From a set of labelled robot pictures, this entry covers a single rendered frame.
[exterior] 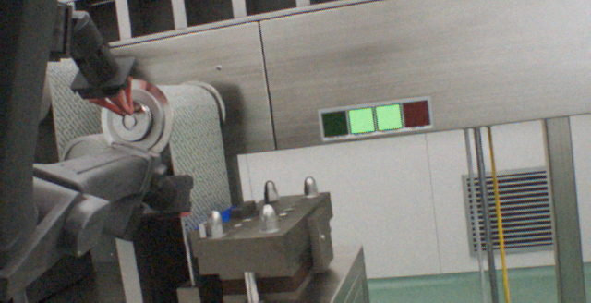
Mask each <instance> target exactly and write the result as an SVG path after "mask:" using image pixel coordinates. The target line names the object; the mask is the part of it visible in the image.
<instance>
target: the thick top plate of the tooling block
mask: <svg viewBox="0 0 591 303"><path fill-rule="evenodd" d="M303 196H304V194H298V195H287V196H279V197H280V198H279V199H278V200H269V201H265V200H264V199H262V200H260V201H259V202H256V207H257V209H255V210H253V211H252V212H250V213H248V214H247V215H245V216H244V217H242V218H234V219H230V220H228V221H227V222H225V229H226V233H227V236H223V237H219V238H207V237H204V238H200V239H199V240H197V241H195V243H196V250H197V256H198V264H199V274H214V273H243V272H248V273H259V272H275V271H288V270H289V269H290V268H291V267H292V264H293V263H294V262H295V261H296V259H297V258H298V257H299V256H300V255H301V254H302V252H303V251H304V250H305V249H307V248H308V246H309V245H310V244H311V243H310V234H309V228H308V217H309V216H310V215H311V214H312V213H313V212H314V211H316V210H317V209H318V208H326V207H328V213H329V219H330V220H331V218H332V217H333V214H332V200H331V192H330V191H329V192H319V195H318V196H316V197H309V198H304V197H303ZM267 205H268V206H271V207H272V208H273V209H274V210H275V213H276V217H278V222H279V227H280V228H281V230H280V231H277V232H274V233H268V234H262V233H260V232H259V230H260V228H259V220H260V211H261V209H262V208H263V207H264V206H267Z"/></svg>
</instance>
